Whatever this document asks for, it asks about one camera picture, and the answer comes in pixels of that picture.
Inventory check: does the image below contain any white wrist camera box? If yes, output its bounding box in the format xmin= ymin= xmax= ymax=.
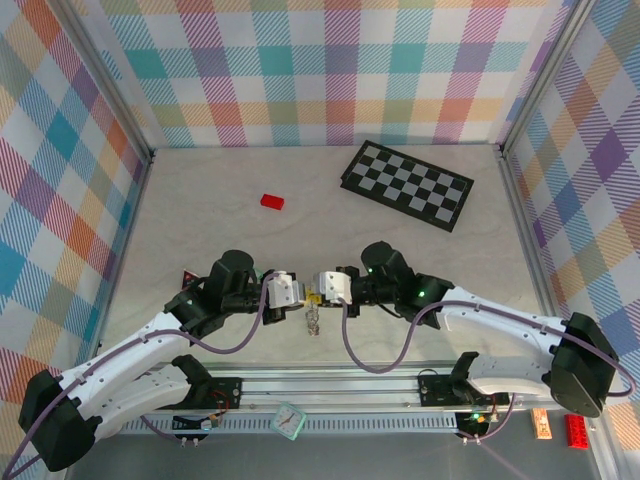
xmin=264 ymin=269 xmax=306 ymax=309
xmin=312 ymin=269 xmax=355 ymax=305

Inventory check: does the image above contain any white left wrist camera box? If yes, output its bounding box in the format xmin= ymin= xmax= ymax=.
xmin=264 ymin=269 xmax=306 ymax=309

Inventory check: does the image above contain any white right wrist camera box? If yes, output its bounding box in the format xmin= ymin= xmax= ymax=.
xmin=312 ymin=269 xmax=355 ymax=305

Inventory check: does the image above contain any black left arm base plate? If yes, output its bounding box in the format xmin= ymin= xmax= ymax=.
xmin=151 ymin=375 xmax=243 ymax=412

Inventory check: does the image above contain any orange wooden block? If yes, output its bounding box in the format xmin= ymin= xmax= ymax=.
xmin=531 ymin=408 xmax=553 ymax=440

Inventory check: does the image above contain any teal square alarm clock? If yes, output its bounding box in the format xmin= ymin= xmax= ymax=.
xmin=269 ymin=401 xmax=307 ymax=441

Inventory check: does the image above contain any red toy brick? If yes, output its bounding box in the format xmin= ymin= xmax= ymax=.
xmin=564 ymin=413 xmax=591 ymax=451

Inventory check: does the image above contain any black and grey chessboard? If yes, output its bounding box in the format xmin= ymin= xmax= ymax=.
xmin=339 ymin=140 xmax=475 ymax=234

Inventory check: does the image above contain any aluminium frame post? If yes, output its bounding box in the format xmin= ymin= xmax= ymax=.
xmin=498 ymin=0 xmax=597 ymax=159
xmin=49 ymin=0 xmax=155 ymax=164

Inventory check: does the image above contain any slotted grey cable duct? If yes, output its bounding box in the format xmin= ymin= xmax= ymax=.
xmin=119 ymin=413 xmax=461 ymax=435

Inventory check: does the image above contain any small black circuit board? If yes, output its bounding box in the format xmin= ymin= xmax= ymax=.
xmin=172 ymin=412 xmax=222 ymax=432
xmin=457 ymin=410 xmax=490 ymax=436

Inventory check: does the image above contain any aluminium side rail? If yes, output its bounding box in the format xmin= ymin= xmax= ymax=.
xmin=498 ymin=144 xmax=572 ymax=369
xmin=89 ymin=149 xmax=156 ymax=374

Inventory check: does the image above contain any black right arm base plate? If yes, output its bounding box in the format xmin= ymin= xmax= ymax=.
xmin=417 ymin=372 xmax=511 ymax=407

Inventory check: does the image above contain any grey keyring with small rings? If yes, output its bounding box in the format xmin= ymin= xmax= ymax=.
xmin=303 ymin=294 xmax=324 ymax=337

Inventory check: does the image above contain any aluminium mounting rail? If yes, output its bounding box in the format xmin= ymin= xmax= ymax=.
xmin=54 ymin=362 xmax=609 ymax=414

